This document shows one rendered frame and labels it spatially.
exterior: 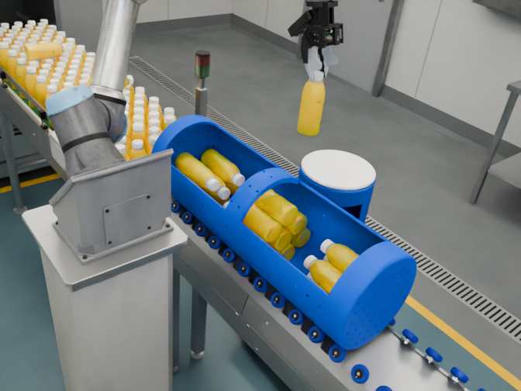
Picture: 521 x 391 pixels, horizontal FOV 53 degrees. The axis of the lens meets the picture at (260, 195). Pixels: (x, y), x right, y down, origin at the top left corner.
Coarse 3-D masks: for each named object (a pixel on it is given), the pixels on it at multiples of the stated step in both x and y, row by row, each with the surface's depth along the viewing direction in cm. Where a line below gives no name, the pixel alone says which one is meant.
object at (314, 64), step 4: (312, 48) 141; (312, 52) 141; (316, 52) 140; (308, 56) 142; (312, 56) 142; (316, 56) 141; (308, 60) 142; (312, 60) 142; (316, 60) 141; (308, 64) 143; (312, 64) 142; (316, 64) 141; (320, 64) 140; (308, 68) 143; (312, 68) 143; (316, 68) 142; (320, 68) 141; (308, 72) 144; (312, 72) 145; (312, 76) 145; (312, 80) 146
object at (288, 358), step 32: (192, 256) 171; (224, 288) 160; (256, 320) 151; (256, 352) 170; (288, 352) 143; (352, 352) 136; (384, 352) 137; (416, 352) 138; (288, 384) 160; (320, 384) 135; (384, 384) 129; (416, 384) 130; (448, 384) 131
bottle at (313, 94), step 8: (304, 88) 149; (312, 88) 147; (320, 88) 147; (304, 96) 149; (312, 96) 147; (320, 96) 148; (304, 104) 150; (312, 104) 148; (320, 104) 149; (304, 112) 151; (312, 112) 150; (320, 112) 151; (304, 120) 152; (312, 120) 151; (320, 120) 153; (304, 128) 153; (312, 128) 153
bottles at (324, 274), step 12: (216, 192) 168; (228, 192) 168; (276, 240) 149; (288, 240) 152; (300, 240) 157; (288, 252) 156; (312, 264) 141; (324, 264) 139; (312, 276) 140; (324, 276) 137; (336, 276) 136; (324, 288) 138
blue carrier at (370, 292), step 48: (192, 144) 180; (240, 144) 173; (192, 192) 156; (240, 192) 144; (288, 192) 165; (240, 240) 143; (336, 240) 154; (384, 240) 134; (288, 288) 132; (336, 288) 121; (384, 288) 124; (336, 336) 123
